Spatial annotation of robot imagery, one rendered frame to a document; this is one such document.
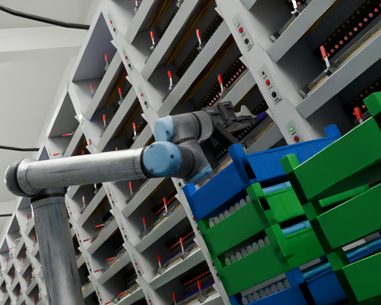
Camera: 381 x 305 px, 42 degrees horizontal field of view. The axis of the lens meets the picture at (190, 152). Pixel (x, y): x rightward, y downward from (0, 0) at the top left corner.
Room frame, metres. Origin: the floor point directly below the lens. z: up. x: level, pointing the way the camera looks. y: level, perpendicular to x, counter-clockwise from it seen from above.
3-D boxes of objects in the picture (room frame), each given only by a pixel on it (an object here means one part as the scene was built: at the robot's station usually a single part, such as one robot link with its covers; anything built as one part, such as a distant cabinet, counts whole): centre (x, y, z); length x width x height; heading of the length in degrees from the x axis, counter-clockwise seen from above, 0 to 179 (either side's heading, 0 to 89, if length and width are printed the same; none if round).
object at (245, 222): (1.04, -0.13, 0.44); 0.30 x 0.20 x 0.08; 128
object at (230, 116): (1.52, -0.12, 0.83); 0.12 x 0.08 x 0.09; 127
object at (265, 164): (1.04, -0.13, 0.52); 0.30 x 0.20 x 0.08; 128
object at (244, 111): (1.57, -0.22, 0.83); 0.09 x 0.03 x 0.06; 123
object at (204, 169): (1.40, 0.01, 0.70); 0.12 x 0.09 x 0.12; 158
